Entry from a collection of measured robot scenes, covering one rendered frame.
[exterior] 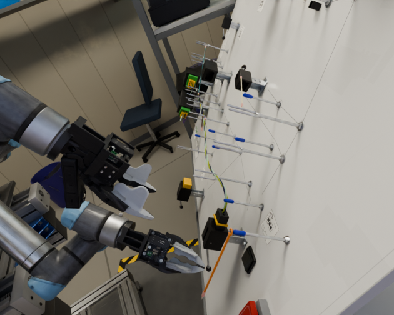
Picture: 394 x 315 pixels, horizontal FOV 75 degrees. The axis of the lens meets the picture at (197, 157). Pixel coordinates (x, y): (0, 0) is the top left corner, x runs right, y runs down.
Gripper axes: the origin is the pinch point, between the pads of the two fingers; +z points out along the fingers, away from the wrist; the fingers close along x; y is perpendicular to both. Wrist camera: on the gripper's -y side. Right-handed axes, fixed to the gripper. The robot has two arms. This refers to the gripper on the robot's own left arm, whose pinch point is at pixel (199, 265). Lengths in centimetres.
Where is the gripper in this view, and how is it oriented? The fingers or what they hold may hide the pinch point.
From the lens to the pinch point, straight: 67.8
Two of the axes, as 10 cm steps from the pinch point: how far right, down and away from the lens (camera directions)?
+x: 3.7, -8.7, 3.3
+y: 0.3, -3.4, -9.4
